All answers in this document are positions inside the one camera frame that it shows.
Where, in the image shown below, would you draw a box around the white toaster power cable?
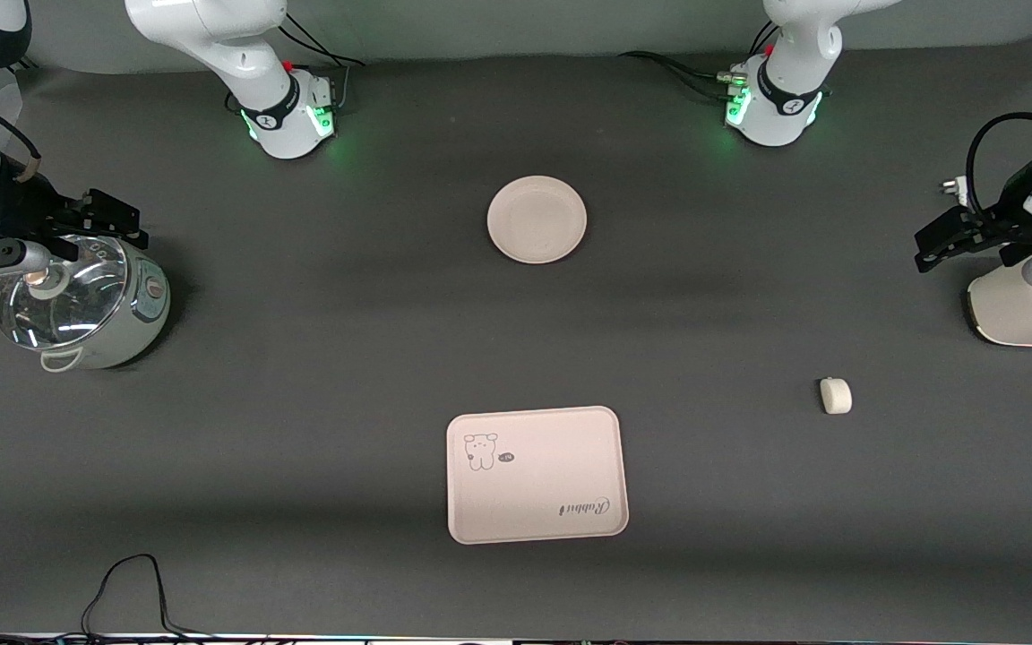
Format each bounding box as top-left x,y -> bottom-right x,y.
941,176 -> 983,225

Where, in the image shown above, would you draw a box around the glass pot lid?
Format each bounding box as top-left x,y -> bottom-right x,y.
0,235 -> 129,350

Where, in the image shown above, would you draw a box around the black arm base cables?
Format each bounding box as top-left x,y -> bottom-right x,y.
279,13 -> 366,113
619,22 -> 778,101

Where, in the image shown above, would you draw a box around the pale green electric pot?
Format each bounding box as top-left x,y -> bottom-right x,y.
39,237 -> 172,373

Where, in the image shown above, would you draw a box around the cream toaster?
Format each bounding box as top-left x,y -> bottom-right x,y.
967,251 -> 1032,348

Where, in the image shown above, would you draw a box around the cream rectangular rabbit tray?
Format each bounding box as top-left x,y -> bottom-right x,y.
446,406 -> 630,546

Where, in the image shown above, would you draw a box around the black cable at table edge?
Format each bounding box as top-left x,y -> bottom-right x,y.
0,554 -> 266,645

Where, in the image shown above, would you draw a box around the black left arm base cables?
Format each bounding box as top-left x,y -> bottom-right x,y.
619,22 -> 778,101

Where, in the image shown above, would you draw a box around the black right arm base cables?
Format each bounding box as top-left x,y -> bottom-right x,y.
279,13 -> 366,113

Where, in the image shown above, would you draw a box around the round cream plate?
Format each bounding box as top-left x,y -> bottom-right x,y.
486,176 -> 588,265

